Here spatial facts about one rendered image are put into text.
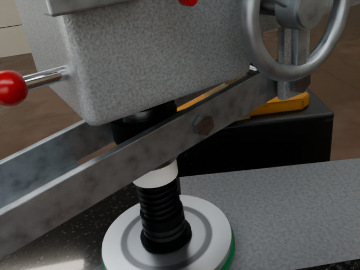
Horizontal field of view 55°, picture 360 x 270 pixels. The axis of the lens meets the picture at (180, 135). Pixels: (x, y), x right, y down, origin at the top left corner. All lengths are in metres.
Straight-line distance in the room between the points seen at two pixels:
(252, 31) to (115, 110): 0.14
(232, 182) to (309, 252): 0.22
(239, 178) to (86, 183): 0.42
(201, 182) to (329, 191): 0.25
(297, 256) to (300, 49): 0.34
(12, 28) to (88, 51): 6.67
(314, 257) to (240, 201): 0.18
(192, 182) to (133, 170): 0.34
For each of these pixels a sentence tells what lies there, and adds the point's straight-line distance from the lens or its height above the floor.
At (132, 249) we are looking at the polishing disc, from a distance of 0.59.
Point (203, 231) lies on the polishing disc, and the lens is 0.59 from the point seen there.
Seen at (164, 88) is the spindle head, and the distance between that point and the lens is 0.35.
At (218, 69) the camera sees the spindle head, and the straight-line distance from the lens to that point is 0.38.
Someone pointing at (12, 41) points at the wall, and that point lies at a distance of 7.03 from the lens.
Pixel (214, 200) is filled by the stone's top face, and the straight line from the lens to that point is 0.70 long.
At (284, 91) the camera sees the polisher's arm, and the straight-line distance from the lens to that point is 0.50.
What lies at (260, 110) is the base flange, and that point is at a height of 0.76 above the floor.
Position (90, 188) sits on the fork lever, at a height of 1.04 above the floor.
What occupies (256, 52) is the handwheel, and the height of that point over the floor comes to 1.17.
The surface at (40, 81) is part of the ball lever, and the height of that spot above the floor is 1.18.
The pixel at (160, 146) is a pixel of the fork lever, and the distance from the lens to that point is 0.43.
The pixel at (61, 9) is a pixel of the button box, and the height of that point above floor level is 1.24.
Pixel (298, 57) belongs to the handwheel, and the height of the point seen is 1.15.
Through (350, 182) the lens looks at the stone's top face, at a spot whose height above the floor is 0.83.
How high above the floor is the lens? 1.26
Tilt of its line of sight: 27 degrees down
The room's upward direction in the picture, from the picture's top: 8 degrees counter-clockwise
